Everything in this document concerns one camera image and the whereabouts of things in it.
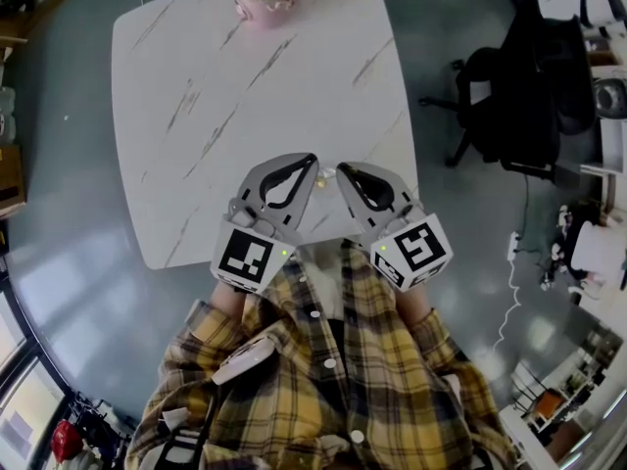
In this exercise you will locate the orange box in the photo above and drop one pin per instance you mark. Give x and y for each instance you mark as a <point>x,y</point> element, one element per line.
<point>548,405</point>

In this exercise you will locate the person's right forearm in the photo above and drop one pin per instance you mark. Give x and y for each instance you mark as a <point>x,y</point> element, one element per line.
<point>415,304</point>

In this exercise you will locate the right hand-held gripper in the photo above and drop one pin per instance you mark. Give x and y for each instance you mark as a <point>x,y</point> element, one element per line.
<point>416,252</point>

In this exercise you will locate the white chest-mounted device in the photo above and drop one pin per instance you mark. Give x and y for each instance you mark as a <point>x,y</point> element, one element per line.
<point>242,360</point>

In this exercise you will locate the yellow plaid shirt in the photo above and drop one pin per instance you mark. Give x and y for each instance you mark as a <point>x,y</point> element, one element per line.
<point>323,380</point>

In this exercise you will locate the white power strip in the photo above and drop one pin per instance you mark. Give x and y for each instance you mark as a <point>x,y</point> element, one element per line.
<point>513,248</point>

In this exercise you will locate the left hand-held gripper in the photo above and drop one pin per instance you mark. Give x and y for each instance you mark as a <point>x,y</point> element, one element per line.
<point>242,260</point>

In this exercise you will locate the person's left forearm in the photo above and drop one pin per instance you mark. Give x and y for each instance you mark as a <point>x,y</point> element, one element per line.
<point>227,299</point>

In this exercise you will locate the red bag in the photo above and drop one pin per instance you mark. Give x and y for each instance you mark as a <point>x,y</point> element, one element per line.
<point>66,441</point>

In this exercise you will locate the person's left hand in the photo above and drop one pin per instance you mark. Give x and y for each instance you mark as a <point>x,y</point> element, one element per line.
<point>262,225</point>

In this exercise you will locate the black office chair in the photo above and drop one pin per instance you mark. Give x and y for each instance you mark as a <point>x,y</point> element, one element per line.
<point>529,96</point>

